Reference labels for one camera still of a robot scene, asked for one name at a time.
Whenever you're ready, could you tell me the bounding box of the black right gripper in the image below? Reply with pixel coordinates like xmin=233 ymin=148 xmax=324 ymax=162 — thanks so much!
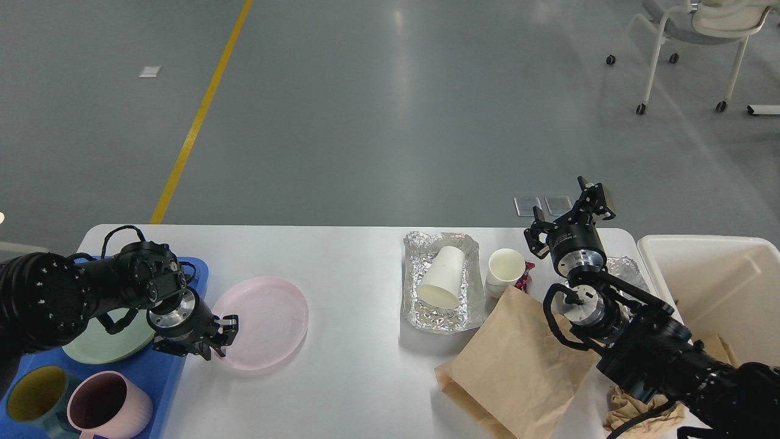
xmin=524 ymin=177 xmax=616 ymax=277

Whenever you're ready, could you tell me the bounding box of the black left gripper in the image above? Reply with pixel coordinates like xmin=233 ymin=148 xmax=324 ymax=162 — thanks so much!
xmin=147 ymin=288 xmax=239 ymax=361

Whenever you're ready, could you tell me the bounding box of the pink plate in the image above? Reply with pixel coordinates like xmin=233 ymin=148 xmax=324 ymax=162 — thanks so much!
xmin=213 ymin=277 xmax=309 ymax=371

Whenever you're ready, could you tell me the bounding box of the crushed red soda can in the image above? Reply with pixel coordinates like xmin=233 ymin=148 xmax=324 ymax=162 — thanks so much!
xmin=514 ymin=262 xmax=536 ymax=293

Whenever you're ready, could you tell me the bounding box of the dark teal mug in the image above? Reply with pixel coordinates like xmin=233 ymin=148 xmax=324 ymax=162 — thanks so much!
xmin=5 ymin=366 xmax=81 ymax=438

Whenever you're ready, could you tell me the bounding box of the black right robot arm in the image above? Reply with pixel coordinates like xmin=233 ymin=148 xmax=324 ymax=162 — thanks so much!
xmin=524 ymin=177 xmax=779 ymax=438

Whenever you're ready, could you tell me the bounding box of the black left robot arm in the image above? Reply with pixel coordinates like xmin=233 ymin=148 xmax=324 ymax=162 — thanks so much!
xmin=1 ymin=225 xmax=239 ymax=362

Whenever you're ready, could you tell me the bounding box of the grey floor socket plate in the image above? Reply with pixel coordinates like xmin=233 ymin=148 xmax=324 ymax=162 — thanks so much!
xmin=544 ymin=196 xmax=573 ymax=218
xmin=514 ymin=196 xmax=542 ymax=218

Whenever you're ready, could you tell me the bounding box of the blue plastic tray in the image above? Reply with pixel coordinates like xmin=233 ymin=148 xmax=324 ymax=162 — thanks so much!
xmin=1 ymin=257 xmax=209 ymax=438

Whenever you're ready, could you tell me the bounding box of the crumpled foil piece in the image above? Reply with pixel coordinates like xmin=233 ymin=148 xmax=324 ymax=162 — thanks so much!
xmin=564 ymin=255 xmax=650 ymax=293

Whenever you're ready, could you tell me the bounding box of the white paper cup upright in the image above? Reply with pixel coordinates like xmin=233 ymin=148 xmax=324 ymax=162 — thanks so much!
xmin=485 ymin=248 xmax=527 ymax=299

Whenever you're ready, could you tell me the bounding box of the light green plate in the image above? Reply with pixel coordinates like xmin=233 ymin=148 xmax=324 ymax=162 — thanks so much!
xmin=62 ymin=312 xmax=154 ymax=365

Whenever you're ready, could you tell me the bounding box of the pink ribbed mug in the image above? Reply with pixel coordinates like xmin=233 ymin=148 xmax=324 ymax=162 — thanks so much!
xmin=66 ymin=371 xmax=154 ymax=438

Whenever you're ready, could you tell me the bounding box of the white paper cup lying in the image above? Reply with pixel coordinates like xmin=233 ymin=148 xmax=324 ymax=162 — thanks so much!
xmin=417 ymin=246 xmax=465 ymax=310

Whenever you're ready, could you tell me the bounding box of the aluminium foil tray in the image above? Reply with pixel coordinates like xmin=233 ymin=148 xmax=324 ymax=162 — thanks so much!
xmin=401 ymin=231 xmax=486 ymax=335

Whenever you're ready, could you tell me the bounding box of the brown paper bag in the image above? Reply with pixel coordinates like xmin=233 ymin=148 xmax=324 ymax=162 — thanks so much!
xmin=435 ymin=287 xmax=596 ymax=438

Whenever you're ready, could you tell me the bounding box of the white plastic bin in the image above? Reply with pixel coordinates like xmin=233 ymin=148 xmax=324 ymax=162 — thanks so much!
xmin=637 ymin=235 xmax=779 ymax=366

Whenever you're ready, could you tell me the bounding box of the crumpled brown paper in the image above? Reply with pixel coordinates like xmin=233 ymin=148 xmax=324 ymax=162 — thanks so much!
xmin=603 ymin=333 xmax=740 ymax=439

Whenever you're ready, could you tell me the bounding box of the white furniture foot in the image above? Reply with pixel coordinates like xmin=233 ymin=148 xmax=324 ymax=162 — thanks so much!
xmin=746 ymin=104 xmax=780 ymax=116

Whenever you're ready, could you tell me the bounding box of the white office chair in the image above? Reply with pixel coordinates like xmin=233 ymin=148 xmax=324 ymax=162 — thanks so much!
xmin=605 ymin=1 xmax=778 ymax=116

